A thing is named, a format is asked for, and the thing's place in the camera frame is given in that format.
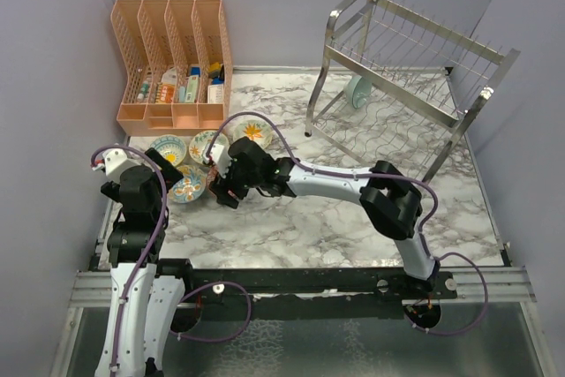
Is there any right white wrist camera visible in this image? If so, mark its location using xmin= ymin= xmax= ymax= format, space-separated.
xmin=204 ymin=143 xmax=232 ymax=178

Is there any red patterned bowl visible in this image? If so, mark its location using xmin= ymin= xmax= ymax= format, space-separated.
xmin=207 ymin=167 xmax=230 ymax=198

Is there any orange snack box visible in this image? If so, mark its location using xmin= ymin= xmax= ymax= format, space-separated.
xmin=154 ymin=82 xmax=176 ymax=104

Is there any blue yellow sun bowl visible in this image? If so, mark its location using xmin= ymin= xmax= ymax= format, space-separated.
xmin=150 ymin=134 xmax=188 ymax=167

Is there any green white box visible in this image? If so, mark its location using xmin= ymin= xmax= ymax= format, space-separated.
xmin=183 ymin=74 xmax=200 ymax=103

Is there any small bottle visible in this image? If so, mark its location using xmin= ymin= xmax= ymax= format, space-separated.
xmin=136 ymin=80 xmax=151 ymax=103

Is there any blue orange floral bowl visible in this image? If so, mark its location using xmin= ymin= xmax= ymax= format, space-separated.
xmin=169 ymin=165 xmax=207 ymax=204

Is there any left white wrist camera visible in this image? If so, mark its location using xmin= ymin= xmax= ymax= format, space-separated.
xmin=92 ymin=148 xmax=139 ymax=184

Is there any teal bowl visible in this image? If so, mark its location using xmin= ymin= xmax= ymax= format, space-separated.
xmin=343 ymin=75 xmax=373 ymax=109

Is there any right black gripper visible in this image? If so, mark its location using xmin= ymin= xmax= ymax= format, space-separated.
xmin=208 ymin=158 xmax=262 ymax=210

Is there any green leaf orange flower bowl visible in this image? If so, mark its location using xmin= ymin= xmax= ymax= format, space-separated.
xmin=188 ymin=130 xmax=216 ymax=165

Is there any white blue box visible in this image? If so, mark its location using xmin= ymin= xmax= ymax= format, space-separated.
xmin=207 ymin=82 xmax=224 ymax=104

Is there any steel dish rack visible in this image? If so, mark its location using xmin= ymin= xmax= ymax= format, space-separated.
xmin=305 ymin=0 xmax=519 ymax=182

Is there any orange star flower bowl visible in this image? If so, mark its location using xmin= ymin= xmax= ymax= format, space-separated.
xmin=233 ymin=119 xmax=273 ymax=148

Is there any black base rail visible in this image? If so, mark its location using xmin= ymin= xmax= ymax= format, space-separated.
xmin=159 ymin=260 xmax=456 ymax=320

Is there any peach plastic desk organizer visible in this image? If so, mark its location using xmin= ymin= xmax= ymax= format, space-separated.
xmin=110 ymin=0 xmax=233 ymax=136

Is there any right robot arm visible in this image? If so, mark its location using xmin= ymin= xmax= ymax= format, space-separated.
xmin=205 ymin=137 xmax=440 ymax=298

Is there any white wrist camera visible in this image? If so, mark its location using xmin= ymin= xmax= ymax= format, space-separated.
xmin=92 ymin=148 xmax=139 ymax=184
xmin=204 ymin=143 xmax=232 ymax=178

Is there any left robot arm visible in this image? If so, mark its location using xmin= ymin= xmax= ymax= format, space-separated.
xmin=91 ymin=145 xmax=195 ymax=376

